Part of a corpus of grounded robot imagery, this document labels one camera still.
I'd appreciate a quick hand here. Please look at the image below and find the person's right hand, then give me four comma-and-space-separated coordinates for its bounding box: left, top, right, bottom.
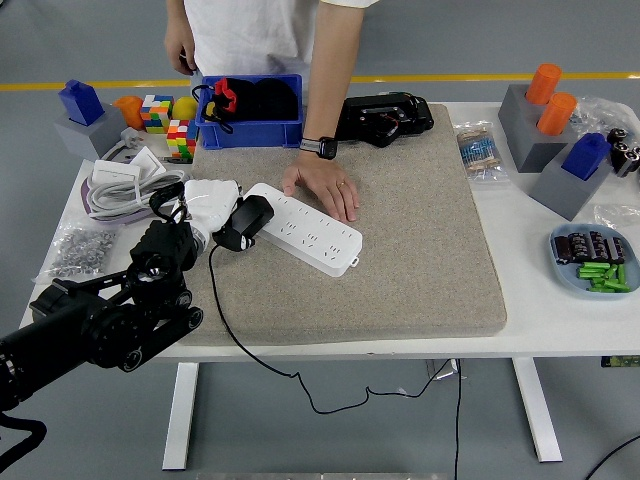
164, 27, 201, 76

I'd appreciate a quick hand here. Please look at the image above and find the person's left hand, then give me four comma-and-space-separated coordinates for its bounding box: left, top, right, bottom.
280, 153, 361, 223

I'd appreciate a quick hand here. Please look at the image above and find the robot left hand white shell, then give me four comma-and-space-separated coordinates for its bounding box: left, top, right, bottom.
183, 177, 257, 253

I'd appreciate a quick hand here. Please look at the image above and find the black plug with cord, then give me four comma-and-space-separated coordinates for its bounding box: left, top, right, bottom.
207, 194, 454, 415

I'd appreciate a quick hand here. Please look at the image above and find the white power strip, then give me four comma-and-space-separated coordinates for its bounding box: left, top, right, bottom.
243, 182, 363, 277

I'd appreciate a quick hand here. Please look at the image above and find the green circuit board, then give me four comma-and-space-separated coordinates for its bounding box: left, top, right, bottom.
599, 353, 640, 369

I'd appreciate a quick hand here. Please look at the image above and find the black wristwatch striped band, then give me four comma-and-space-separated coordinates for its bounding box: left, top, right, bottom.
300, 135, 339, 160

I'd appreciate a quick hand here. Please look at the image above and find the yellow ball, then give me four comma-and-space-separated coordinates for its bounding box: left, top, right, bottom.
172, 96, 197, 121

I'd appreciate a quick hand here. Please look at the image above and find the black pouch with red trim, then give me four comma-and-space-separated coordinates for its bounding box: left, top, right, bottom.
192, 77, 240, 134

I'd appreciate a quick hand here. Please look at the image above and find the person's torso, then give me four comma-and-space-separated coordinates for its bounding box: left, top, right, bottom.
182, 0, 386, 89

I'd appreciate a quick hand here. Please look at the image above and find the large rubik's cube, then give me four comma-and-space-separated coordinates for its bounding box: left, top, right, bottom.
139, 93, 175, 135

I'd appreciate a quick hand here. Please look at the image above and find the small rubik's cube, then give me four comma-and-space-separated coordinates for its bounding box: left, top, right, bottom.
166, 118, 200, 160

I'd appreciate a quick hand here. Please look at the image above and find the blue plastic bin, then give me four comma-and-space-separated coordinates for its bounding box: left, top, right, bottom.
194, 74, 305, 150

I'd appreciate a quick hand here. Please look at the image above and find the orange plastic cylinder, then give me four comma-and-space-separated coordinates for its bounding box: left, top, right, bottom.
536, 92, 578, 137
524, 63, 563, 106
112, 95, 147, 132

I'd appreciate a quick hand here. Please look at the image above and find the grey-brown mat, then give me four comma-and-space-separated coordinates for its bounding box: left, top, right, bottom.
167, 103, 508, 346

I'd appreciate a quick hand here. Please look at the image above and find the black fabric pouch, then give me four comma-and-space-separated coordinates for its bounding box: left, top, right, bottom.
233, 77, 300, 121

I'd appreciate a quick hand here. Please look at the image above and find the black electronic device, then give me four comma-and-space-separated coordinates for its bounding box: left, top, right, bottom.
340, 91, 435, 149

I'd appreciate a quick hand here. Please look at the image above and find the blue house-shaped block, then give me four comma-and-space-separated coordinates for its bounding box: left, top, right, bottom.
57, 79, 106, 126
560, 132, 612, 182

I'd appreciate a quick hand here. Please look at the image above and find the grey single-slot block holder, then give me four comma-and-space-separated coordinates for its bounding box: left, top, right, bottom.
53, 103, 127, 161
528, 145, 615, 222

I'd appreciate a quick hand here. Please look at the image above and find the clear bag of screws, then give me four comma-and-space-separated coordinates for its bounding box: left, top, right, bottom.
32, 225, 121, 285

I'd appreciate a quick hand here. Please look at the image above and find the clear bag of resistors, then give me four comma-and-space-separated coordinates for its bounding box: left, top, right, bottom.
453, 119, 512, 185

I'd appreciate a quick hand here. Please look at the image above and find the grey two-hole block holder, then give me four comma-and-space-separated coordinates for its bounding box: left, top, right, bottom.
497, 83, 577, 174

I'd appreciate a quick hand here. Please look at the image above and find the white table leg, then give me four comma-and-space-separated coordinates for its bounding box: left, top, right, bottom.
161, 362, 200, 471
510, 357, 564, 462

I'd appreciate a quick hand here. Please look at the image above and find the blue-grey plate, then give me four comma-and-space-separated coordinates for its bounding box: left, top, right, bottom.
547, 222, 640, 300

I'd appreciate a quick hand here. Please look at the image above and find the clear plastic bag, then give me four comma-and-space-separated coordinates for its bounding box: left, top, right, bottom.
592, 202, 640, 231
569, 94, 639, 139

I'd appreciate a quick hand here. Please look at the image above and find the white switch panel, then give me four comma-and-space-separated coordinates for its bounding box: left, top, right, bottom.
128, 145, 167, 177

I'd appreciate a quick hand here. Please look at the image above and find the grey-white coiled cable with plug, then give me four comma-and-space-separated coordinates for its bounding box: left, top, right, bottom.
87, 127, 191, 221

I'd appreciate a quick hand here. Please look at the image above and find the silver bracket under table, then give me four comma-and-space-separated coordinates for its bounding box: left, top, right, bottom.
423, 357, 467, 382

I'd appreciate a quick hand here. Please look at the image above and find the black hanging cable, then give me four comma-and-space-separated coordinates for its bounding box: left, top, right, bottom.
452, 359, 464, 480

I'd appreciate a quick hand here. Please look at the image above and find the black floor cable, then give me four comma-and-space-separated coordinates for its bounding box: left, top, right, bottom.
583, 433, 640, 480

